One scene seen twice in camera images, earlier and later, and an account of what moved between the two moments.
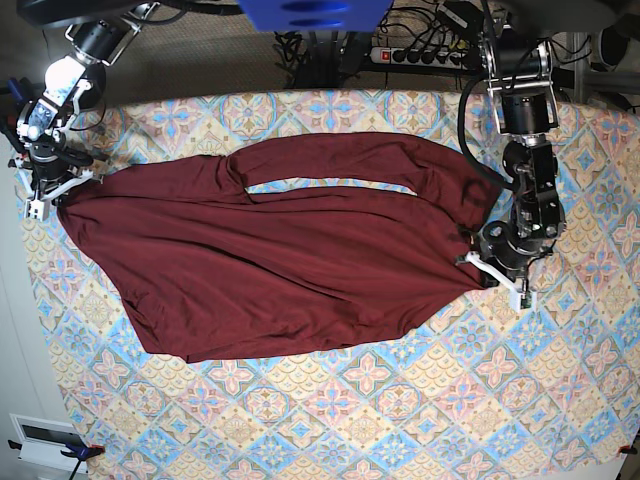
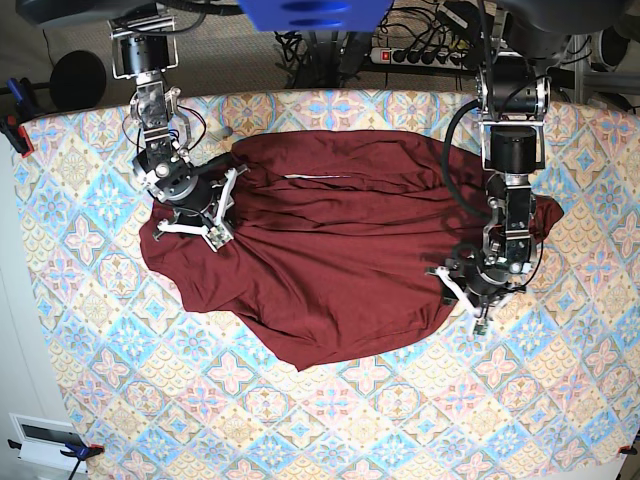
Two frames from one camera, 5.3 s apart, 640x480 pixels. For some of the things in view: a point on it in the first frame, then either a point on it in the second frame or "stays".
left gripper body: [52, 160] to [190, 190]
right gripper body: [512, 245] to [484, 279]
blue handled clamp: [15, 88] stays
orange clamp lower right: [627, 449] stays
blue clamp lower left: [79, 453] stays
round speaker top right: [612, 45] stays
